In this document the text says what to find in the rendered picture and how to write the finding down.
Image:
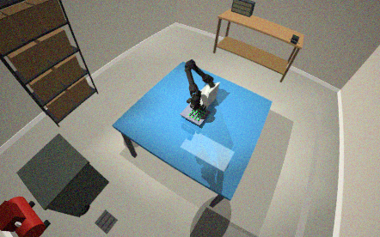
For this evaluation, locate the grey switch panel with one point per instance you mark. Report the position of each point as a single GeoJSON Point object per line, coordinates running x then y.
{"type": "Point", "coordinates": [197, 116]}

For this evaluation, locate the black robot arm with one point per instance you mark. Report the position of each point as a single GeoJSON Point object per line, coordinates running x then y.
{"type": "Point", "coordinates": [193, 88]}

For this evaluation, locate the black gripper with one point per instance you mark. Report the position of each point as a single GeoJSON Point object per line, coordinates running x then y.
{"type": "Point", "coordinates": [202, 108]}

